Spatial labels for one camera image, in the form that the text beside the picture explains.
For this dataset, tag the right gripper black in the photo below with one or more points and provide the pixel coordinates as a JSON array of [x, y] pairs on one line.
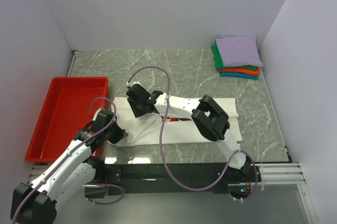
[[137, 113]]

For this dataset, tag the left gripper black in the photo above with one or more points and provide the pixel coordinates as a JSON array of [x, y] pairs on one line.
[[120, 133]]

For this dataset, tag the white printed t-shirt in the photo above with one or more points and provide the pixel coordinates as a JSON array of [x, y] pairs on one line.
[[145, 130]]

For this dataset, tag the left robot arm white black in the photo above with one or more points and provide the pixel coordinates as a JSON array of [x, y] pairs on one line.
[[41, 199]]

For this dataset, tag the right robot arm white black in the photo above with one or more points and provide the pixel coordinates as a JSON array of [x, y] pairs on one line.
[[208, 116]]

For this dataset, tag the black base beam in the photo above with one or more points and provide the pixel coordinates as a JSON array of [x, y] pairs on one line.
[[153, 178]]

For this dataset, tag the red plastic bin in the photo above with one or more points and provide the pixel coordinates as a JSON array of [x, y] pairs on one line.
[[64, 113]]

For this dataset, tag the folded green t-shirt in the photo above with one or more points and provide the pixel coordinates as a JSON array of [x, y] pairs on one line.
[[219, 65]]

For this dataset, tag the folded lilac t-shirt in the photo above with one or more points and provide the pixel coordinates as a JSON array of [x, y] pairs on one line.
[[238, 51]]

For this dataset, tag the folded teal t-shirt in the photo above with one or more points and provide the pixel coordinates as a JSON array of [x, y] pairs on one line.
[[238, 75]]

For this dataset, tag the folded orange t-shirt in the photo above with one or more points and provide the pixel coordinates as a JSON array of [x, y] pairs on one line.
[[250, 72]]

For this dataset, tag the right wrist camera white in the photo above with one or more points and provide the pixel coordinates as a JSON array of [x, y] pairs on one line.
[[131, 83]]

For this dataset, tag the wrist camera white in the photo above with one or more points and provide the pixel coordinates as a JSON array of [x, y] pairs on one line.
[[131, 83], [97, 112]]

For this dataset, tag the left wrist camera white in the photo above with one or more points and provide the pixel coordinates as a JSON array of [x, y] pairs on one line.
[[97, 112]]

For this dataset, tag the aluminium frame rail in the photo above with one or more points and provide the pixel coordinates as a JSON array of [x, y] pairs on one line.
[[282, 173]]

